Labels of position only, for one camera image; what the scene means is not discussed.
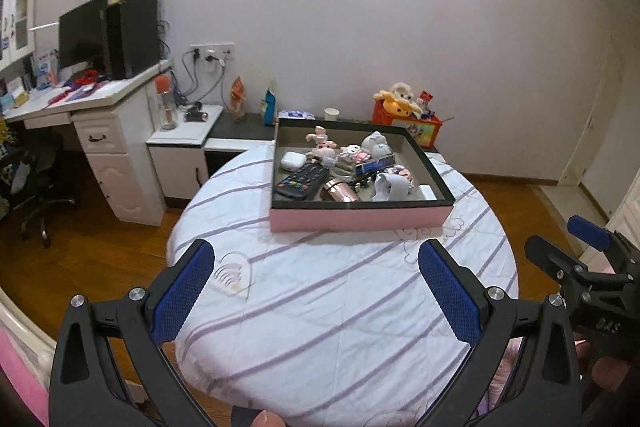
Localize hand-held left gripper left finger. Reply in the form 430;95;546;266
48;238;216;427

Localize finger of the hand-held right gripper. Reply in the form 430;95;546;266
524;234;591;298
567;214;640;268

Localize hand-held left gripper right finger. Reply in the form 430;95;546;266
418;238;583;427

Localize white charger plug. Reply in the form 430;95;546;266
372;172;413;202

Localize pink box with black rim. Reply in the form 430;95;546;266
270;118;456;234

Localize rose gold metal cup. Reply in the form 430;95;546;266
321;178;361;204

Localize black remote control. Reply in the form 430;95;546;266
275;162;326;200

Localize white rabbit silver ball toy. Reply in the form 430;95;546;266
361;131;393;160

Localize white cat brick figure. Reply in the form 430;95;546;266
340;144;368;165

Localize person's right hand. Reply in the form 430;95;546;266
575;341;633;393

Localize person's left hand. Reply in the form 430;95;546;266
250;409;286;427

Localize white wardrobe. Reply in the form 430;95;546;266
602;187;640;248

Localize pink blanket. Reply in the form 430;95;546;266
480;337;526;413

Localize white door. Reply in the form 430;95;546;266
557;0;636;188

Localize round table with striped cloth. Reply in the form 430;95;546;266
166;142;518;420

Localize white low cabinet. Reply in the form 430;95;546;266
146;104;224;208

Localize white desk with drawers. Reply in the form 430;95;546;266
2;59;173;228

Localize orange toy crate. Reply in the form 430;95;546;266
371;99;443;148

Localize dark top low cabinet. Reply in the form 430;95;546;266
204;109;441;168

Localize clear glass jar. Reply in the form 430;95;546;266
158;91;178;131

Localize pink cloth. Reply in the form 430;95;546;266
0;327;51;427

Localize black office chair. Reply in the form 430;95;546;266
0;142;76;248

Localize yellow plush toy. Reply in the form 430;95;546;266
372;91;423;118

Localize orange snack bag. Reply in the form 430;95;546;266
229;77;249;124

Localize white plush toy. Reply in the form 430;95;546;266
390;82;416;104

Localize blue white bag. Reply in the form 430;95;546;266
261;79;278;126

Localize red desk clutter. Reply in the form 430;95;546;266
50;69;108;102

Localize black computer tower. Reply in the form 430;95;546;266
105;0;162;81

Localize blue white boxes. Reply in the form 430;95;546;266
22;48;58;90

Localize black computer monitor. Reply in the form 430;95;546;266
57;0;112;70

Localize white glass door cupboard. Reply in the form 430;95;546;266
0;0;38;72

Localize white bed frame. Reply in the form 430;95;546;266
0;289;58;358

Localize black power cables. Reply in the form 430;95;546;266
157;19;226;108

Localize white wall socket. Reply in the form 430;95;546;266
190;42;236;62

